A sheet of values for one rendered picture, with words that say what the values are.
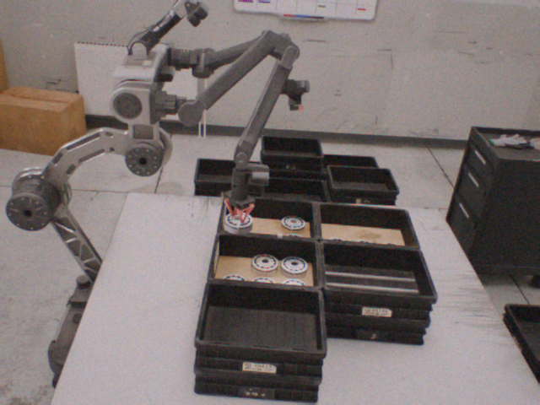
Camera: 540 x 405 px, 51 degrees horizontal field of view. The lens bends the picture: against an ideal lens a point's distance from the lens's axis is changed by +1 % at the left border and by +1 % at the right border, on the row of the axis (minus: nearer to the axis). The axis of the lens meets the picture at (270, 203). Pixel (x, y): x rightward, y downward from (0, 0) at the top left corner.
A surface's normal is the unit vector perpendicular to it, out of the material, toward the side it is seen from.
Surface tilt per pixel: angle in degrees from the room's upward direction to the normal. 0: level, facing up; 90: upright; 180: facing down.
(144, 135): 90
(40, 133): 90
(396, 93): 90
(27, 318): 0
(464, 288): 0
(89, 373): 0
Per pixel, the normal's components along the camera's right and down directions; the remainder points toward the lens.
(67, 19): 0.04, 0.51
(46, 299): 0.08, -0.86
